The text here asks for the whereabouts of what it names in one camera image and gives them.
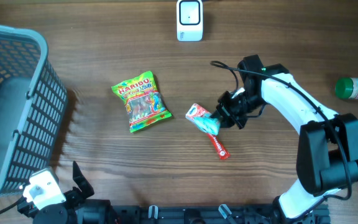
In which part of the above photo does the light blue wet wipes pack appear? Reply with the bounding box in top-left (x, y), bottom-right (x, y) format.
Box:
top-left (194, 116), bottom-right (221, 136)

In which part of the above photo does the small red tissue pack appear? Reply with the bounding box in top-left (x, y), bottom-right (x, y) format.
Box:
top-left (185, 103), bottom-right (211, 123)

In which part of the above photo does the red Nescafe coffee stick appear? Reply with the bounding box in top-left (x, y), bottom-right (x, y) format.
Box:
top-left (207, 134), bottom-right (231, 160)

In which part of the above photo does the Haribo gummy candy bag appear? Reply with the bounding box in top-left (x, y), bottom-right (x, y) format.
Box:
top-left (111, 71), bottom-right (172, 133)

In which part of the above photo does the green lid jar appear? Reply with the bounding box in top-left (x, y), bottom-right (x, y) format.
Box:
top-left (335, 78), bottom-right (358, 100)

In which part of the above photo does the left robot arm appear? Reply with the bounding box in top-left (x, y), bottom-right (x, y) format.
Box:
top-left (17, 162), bottom-right (121, 224)

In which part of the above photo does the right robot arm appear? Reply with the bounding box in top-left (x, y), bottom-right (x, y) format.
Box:
top-left (210, 55), bottom-right (358, 223)

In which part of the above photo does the white barcode scanner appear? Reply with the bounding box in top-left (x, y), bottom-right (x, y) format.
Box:
top-left (177, 0), bottom-right (203, 42)

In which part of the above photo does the grey plastic shopping basket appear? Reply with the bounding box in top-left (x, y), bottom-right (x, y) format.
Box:
top-left (0, 25), bottom-right (68, 197)

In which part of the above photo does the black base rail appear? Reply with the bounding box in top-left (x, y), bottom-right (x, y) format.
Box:
top-left (104, 204), bottom-right (331, 224)

